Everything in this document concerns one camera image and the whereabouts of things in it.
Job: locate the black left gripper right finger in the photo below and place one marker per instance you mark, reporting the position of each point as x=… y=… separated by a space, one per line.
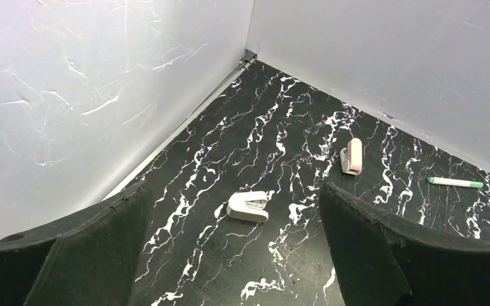
x=384 y=259

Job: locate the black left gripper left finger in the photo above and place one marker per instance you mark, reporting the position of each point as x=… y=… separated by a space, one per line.
x=89 y=257

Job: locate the green white marker pen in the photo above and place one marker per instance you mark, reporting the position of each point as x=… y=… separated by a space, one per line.
x=455 y=182

